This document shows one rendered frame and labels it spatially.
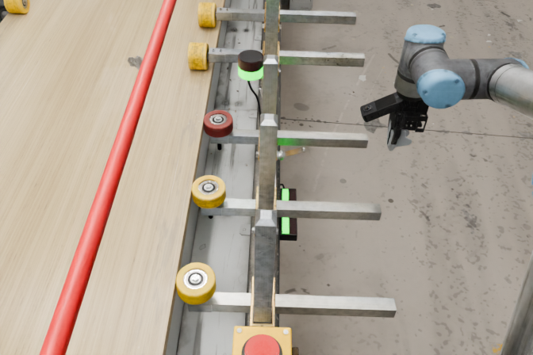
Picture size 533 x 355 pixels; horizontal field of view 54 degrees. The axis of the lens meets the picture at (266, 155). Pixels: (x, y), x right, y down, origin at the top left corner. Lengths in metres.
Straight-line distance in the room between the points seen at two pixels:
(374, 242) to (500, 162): 0.88
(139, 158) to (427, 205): 1.55
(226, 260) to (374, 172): 1.32
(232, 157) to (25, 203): 0.69
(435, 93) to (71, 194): 0.85
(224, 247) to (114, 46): 0.74
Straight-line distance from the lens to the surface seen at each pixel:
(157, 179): 1.27
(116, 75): 1.62
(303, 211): 1.26
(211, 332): 1.34
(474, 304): 2.27
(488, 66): 1.23
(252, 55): 1.24
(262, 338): 0.64
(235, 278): 1.41
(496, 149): 2.94
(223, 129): 1.39
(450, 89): 1.18
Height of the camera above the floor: 1.81
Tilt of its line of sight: 44 degrees down
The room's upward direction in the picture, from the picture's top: 2 degrees clockwise
